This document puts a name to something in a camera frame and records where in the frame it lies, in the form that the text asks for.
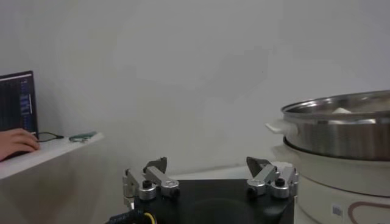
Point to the black laptop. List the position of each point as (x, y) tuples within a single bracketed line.
[(16, 103)]

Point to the person's bare hand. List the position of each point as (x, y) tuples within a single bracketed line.
[(16, 143)]

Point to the white side table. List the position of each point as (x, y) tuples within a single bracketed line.
[(45, 164)]

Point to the perforated steel steamer basket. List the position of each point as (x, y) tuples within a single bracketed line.
[(335, 140)]

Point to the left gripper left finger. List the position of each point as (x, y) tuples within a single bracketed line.
[(143, 185)]

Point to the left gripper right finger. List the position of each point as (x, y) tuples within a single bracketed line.
[(274, 182)]

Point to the white electric cooker base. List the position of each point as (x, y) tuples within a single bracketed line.
[(329, 182)]

